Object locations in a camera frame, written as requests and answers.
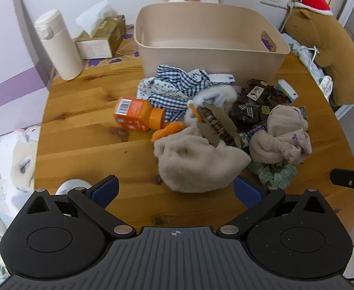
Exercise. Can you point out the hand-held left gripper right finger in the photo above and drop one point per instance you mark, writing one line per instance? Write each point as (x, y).
(246, 191)

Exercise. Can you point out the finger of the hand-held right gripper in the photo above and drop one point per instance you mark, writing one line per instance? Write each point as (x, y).
(349, 178)

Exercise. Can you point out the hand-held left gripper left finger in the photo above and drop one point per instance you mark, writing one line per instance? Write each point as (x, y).
(107, 188)

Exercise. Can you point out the green scrunchie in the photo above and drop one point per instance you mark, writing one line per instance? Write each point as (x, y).
(273, 175)

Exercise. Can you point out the long black box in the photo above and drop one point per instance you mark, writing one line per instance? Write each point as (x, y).
(243, 140)

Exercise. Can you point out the beige socks bundle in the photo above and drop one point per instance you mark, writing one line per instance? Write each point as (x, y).
(279, 145)

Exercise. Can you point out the beige fluffy cloth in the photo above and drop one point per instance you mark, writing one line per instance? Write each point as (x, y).
(195, 163)

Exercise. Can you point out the orange plastic bottle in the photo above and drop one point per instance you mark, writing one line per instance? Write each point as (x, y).
(134, 111)

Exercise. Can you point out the brown patterned cloth with bow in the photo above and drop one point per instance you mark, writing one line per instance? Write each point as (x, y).
(249, 108)

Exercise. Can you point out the black box with gold print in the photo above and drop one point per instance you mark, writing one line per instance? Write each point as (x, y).
(266, 110)

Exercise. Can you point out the orange plush piece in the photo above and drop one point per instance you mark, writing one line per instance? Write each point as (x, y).
(168, 130)

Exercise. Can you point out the white fluffy plush item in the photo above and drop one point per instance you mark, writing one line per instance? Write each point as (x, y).
(216, 95)

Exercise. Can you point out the blue white tissue packet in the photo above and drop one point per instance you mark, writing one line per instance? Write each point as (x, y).
(287, 92)

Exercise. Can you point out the beige plastic storage bin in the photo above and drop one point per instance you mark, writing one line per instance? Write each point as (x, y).
(195, 57)

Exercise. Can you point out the wooden desktop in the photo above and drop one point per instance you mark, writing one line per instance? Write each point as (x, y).
(89, 145)

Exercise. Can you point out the white round object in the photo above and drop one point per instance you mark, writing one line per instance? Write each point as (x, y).
(74, 184)

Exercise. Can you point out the printed bed sheet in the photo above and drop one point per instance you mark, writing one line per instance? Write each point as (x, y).
(2, 163)

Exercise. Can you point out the white box with blue pattern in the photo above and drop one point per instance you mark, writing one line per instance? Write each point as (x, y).
(222, 79)

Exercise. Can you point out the brown capybara plush toy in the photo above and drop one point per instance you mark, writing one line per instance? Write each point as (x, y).
(331, 42)

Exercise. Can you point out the blue gingham cloth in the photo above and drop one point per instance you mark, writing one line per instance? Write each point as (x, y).
(171, 81)

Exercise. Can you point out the purple patterned table mat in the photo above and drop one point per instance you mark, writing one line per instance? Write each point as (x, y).
(122, 54)

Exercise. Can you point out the white thermos bottle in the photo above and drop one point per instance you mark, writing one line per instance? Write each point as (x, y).
(62, 54)

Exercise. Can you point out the gold tissue box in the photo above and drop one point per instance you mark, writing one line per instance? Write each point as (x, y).
(98, 45)

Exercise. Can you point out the white purple-striped cabinet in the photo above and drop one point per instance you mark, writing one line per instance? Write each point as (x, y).
(8, 66)

